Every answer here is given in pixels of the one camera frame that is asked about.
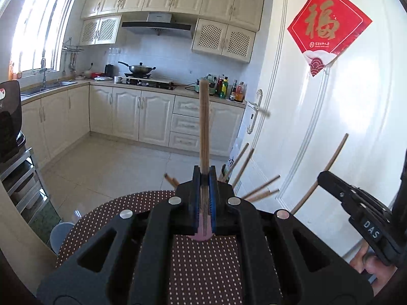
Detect pale blue bucket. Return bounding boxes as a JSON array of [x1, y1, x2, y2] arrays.
[[49, 222, 75, 255]]

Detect gas stove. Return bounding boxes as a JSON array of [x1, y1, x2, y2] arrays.
[[116, 73, 177, 90]]

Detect kitchen window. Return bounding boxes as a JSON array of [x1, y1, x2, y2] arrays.
[[9, 0, 75, 80]]

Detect metal shelf rack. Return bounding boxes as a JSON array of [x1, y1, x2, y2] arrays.
[[0, 148, 48, 217]]

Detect white door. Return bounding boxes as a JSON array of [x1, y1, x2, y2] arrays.
[[229, 0, 407, 261]]

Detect cream kitchen base cabinets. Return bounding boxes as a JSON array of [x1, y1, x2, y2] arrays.
[[19, 84, 247, 166]]

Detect black range hood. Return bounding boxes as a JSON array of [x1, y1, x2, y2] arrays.
[[121, 12, 192, 35]]

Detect cream lattice wall cabinet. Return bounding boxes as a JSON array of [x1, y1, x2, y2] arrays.
[[79, 14, 122, 45], [191, 18, 256, 63]]

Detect steel kitchen sink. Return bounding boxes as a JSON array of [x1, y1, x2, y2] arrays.
[[21, 81, 77, 96]]

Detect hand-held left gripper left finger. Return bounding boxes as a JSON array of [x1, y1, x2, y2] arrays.
[[36, 165, 205, 305]]

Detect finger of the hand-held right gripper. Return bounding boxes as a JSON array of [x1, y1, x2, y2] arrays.
[[317, 171, 362, 211]]

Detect black rice cooker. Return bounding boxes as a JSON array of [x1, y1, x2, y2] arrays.
[[0, 80, 26, 164]]

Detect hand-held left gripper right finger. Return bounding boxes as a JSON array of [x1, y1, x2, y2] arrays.
[[208, 165, 375, 305]]

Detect green kitchen appliance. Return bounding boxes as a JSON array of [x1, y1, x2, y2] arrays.
[[195, 74, 217, 94]]

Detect silver door handle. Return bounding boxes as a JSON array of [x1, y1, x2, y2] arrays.
[[246, 89, 271, 134]]

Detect red paper door decoration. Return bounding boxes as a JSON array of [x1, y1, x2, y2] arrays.
[[287, 0, 373, 77]]

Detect hanging utensil rail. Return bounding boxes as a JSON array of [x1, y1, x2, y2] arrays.
[[62, 37, 85, 73]]

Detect steel wok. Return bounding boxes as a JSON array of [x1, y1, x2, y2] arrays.
[[118, 61, 156, 75]]

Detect pile of wooden chopsticks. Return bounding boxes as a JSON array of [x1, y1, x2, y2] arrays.
[[223, 143, 280, 202]]

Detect person's right hand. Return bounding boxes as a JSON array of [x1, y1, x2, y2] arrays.
[[349, 242, 399, 293]]

